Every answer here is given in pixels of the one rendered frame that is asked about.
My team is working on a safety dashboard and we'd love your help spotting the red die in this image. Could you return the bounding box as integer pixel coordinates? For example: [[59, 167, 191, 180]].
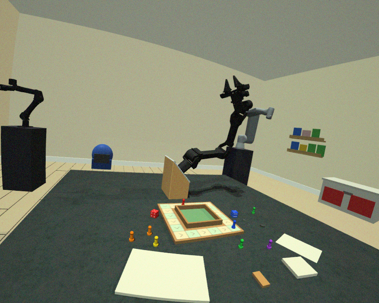
[[150, 209, 159, 218]]

